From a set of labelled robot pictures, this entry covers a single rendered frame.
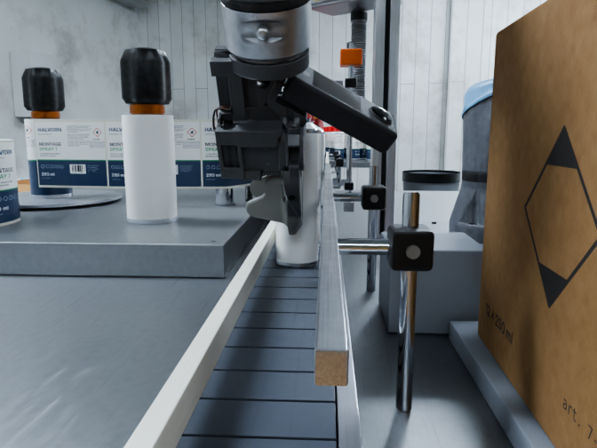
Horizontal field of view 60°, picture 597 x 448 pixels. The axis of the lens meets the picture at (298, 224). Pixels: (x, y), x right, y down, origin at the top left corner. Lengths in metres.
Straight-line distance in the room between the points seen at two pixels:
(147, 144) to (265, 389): 0.65
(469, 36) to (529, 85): 5.08
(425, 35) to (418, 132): 0.95
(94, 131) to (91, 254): 0.46
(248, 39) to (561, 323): 0.31
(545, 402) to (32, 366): 0.42
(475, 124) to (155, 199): 0.53
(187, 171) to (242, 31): 0.73
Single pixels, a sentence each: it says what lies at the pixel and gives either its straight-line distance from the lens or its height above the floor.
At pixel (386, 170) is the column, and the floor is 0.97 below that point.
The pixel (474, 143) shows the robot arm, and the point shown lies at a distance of 0.80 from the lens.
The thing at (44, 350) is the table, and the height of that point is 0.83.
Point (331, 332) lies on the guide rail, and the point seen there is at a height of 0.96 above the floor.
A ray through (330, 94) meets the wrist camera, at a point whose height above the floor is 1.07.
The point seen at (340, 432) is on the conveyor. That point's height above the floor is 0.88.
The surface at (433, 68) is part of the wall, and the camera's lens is 5.56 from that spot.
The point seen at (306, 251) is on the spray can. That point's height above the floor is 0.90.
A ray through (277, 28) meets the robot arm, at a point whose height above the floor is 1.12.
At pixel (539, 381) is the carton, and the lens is 0.38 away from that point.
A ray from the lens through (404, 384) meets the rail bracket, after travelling 0.41.
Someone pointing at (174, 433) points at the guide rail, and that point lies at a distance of 0.26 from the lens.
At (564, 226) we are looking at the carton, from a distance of 0.34.
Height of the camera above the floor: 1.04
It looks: 10 degrees down
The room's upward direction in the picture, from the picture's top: straight up
